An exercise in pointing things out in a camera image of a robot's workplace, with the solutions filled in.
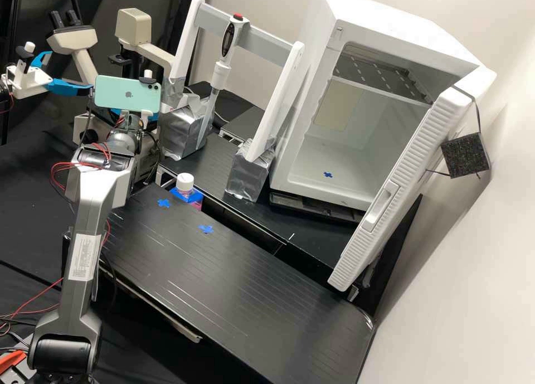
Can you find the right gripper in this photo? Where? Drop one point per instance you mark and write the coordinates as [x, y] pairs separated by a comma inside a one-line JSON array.
[[124, 120]]

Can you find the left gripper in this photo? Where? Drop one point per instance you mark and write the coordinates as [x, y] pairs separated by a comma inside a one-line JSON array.
[[29, 81]]

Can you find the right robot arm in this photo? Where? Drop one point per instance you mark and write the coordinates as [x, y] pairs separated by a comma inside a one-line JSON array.
[[87, 217]]

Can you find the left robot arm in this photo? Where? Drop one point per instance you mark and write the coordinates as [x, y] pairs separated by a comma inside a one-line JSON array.
[[3, 94]]

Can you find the small bottle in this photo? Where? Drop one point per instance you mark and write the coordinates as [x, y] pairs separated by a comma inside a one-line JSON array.
[[185, 183]]

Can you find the blue bottle holder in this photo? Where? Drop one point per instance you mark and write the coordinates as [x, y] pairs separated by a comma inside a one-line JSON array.
[[174, 194]]

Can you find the pipette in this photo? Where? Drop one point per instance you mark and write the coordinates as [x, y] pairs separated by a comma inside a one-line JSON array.
[[230, 37]]

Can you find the white pipette stand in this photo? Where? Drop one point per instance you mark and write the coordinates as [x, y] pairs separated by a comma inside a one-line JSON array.
[[267, 37]]

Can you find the white incubator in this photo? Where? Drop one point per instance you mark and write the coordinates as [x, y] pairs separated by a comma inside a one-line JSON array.
[[376, 24]]

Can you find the incubator door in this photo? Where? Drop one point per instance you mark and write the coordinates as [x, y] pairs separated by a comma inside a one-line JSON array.
[[397, 191]]

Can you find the right wrist camera phone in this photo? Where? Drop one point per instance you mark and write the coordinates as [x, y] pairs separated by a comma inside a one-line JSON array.
[[125, 93]]

